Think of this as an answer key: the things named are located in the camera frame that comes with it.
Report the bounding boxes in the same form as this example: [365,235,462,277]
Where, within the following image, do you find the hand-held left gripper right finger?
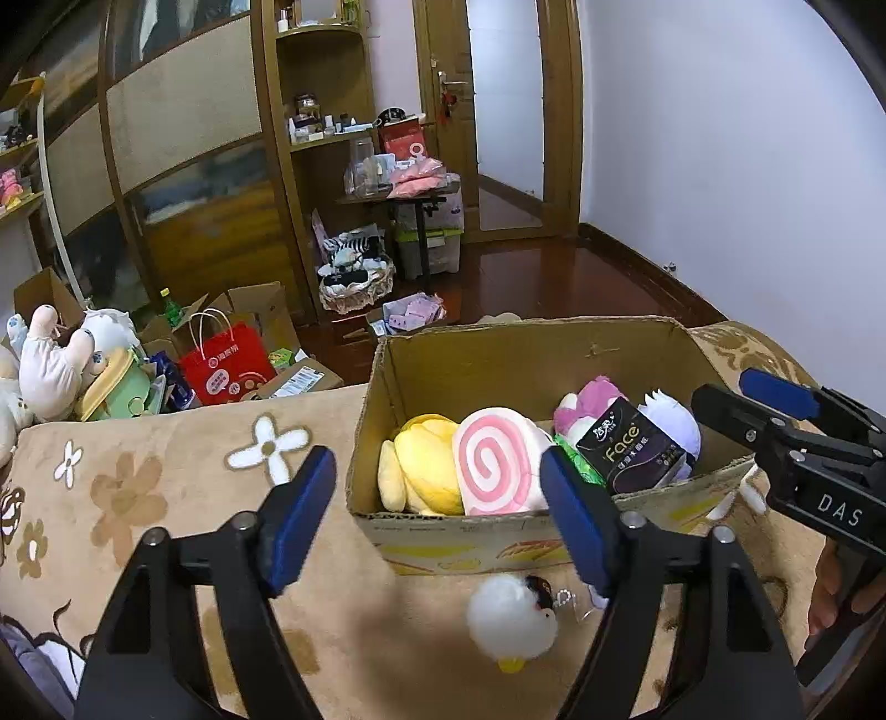
[540,446,805,720]

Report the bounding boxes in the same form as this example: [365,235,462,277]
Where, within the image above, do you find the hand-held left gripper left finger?
[75,445,338,720]

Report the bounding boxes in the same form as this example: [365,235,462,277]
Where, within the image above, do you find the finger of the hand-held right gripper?
[692,384,783,458]
[739,369,823,420]

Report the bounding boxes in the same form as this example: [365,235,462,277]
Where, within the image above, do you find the green tissue pack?
[554,435,610,494]

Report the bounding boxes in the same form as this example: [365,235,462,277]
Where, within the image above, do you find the black tissue pack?
[576,398,697,496]

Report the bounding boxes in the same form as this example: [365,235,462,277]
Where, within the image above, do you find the pink swirl roll plush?
[452,407,555,517]

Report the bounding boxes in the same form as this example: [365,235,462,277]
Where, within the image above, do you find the white fluffy plush keychain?
[465,573,603,676]

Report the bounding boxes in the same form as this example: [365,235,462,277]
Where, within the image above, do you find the white-haired doll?
[552,376,703,479]

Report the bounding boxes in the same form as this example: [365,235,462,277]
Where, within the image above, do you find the person's right hand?
[806,536,851,650]

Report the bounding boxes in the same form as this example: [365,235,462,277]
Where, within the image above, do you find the brown floral blanket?
[0,318,859,720]

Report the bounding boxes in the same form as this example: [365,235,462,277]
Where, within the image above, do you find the flat cardboard box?
[242,356,345,403]

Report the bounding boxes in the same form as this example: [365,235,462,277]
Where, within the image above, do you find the red paper bag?
[178,310,278,408]

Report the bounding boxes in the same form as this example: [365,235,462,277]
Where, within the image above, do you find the wide open cardboard box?
[138,280,306,375]

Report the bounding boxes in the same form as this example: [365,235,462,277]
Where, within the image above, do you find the green and yellow plush toy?
[75,346,157,423]

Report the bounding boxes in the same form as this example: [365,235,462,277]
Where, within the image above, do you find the pink packets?
[383,294,447,337]

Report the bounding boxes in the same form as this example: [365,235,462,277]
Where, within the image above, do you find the lace trimmed basket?
[318,259,397,316]

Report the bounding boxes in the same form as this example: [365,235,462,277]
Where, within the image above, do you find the white fluffy plush toy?
[79,308,143,361]

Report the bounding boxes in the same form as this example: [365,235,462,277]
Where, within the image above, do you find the striped plush toy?
[322,225,385,278]

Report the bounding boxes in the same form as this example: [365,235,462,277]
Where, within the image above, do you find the white and pink plush toy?
[17,305,98,423]

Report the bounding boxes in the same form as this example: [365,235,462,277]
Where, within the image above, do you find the plastic storage bin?
[394,190,465,281]

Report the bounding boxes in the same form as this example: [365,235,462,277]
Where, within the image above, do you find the person's lavender fleece clothing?
[0,616,87,720]

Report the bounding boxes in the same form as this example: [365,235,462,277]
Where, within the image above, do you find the small black table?
[336,183,461,292]

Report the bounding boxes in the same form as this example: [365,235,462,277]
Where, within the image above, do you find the tall open cardboard box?
[14,266,87,342]

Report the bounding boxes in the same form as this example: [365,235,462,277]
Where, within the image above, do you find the clear plastic container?
[344,138,379,198]

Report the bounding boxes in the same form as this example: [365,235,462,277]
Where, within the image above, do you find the wooden door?
[411,0,586,245]

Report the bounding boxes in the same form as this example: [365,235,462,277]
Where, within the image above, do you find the red box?
[379,119,430,163]

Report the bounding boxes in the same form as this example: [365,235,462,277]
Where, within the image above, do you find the row of small bottles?
[289,93,378,143]

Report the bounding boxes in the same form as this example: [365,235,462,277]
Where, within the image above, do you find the wooden wardrobe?
[0,0,389,330]

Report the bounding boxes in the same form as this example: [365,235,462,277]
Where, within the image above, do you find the row of small figurines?
[0,125,35,209]

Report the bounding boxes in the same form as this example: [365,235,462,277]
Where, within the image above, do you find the wooden figurine shelf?
[0,76,49,224]

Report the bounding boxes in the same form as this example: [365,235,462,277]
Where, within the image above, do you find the white curved rail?
[34,90,87,306]

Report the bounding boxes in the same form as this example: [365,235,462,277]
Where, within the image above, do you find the door handle with red charm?
[437,69,470,127]

